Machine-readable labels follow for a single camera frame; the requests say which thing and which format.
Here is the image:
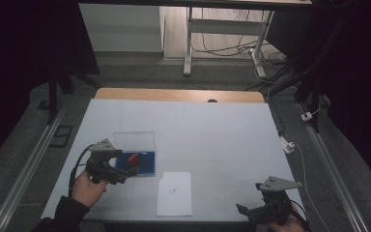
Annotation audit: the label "white paper sheet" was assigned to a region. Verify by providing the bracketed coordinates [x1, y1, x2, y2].
[156, 171, 193, 218]

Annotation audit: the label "white table cover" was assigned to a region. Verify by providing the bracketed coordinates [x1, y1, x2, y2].
[41, 98, 305, 223]

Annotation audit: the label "blue ink pad clear case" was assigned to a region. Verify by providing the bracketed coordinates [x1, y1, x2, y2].
[113, 130, 157, 178]

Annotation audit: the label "aluminium rail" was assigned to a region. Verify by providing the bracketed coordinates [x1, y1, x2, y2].
[297, 101, 371, 232]
[0, 107, 68, 232]

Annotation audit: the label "person's right hand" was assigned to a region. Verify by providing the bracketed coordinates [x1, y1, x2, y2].
[266, 204, 311, 232]

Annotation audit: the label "red stamp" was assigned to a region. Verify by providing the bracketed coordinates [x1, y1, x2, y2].
[128, 153, 141, 168]

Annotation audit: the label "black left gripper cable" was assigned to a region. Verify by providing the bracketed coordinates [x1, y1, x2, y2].
[68, 144, 95, 198]

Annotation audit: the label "black metal stand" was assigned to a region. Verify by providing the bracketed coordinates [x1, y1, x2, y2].
[269, 18, 352, 133]
[45, 62, 103, 126]

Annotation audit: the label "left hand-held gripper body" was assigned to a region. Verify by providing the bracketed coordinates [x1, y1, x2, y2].
[85, 138, 130, 186]

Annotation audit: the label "wooden table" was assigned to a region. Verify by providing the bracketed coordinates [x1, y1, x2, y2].
[95, 87, 266, 104]

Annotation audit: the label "black floor cables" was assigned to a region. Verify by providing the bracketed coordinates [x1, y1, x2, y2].
[191, 9, 299, 93]

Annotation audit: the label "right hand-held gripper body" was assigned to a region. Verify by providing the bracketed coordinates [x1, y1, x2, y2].
[254, 175, 303, 226]

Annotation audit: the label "white cable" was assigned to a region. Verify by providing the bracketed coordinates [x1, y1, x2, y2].
[290, 141, 332, 232]

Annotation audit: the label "person's left hand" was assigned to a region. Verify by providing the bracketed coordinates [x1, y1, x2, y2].
[71, 168, 109, 209]

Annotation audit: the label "white desk frame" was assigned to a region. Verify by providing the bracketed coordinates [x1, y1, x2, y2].
[183, 6, 275, 79]

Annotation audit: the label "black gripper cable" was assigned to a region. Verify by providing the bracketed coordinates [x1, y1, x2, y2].
[68, 144, 95, 198]
[289, 198, 311, 230]

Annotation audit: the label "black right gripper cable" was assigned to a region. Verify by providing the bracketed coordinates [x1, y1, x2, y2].
[289, 198, 311, 230]

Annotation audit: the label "small white adapter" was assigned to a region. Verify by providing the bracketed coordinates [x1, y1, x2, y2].
[300, 110, 314, 123]

